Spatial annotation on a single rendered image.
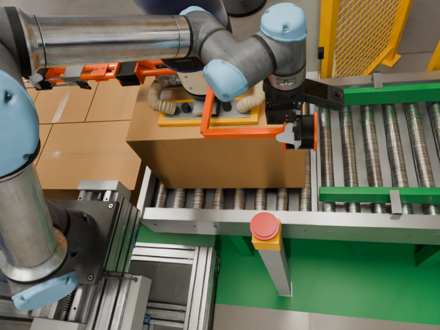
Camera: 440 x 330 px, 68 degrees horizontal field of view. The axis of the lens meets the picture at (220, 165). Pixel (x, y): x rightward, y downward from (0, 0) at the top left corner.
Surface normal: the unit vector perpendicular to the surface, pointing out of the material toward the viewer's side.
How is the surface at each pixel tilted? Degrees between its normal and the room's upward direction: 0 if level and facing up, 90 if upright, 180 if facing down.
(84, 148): 0
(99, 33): 55
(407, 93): 90
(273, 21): 0
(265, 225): 0
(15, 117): 83
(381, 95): 90
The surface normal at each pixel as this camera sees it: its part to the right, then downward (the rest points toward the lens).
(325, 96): 0.25, -0.38
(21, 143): 0.54, 0.59
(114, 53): 0.50, 0.74
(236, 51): -0.22, -0.48
